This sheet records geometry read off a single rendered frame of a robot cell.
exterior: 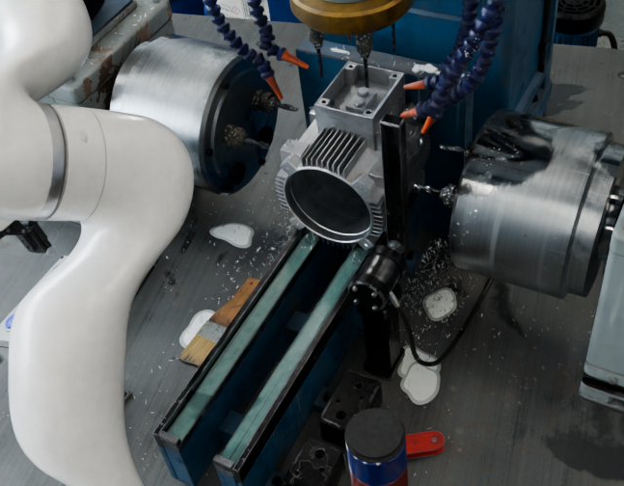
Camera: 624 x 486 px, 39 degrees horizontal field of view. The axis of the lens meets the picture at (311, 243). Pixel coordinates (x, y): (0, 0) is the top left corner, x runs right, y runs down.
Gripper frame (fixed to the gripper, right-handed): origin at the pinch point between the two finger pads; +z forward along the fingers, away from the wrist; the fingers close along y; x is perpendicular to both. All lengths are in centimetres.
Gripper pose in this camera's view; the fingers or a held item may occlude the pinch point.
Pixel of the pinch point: (34, 239)
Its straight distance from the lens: 128.9
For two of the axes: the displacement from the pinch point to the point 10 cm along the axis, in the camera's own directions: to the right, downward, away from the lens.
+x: -7.9, -0.2, 6.2
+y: 4.6, -6.8, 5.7
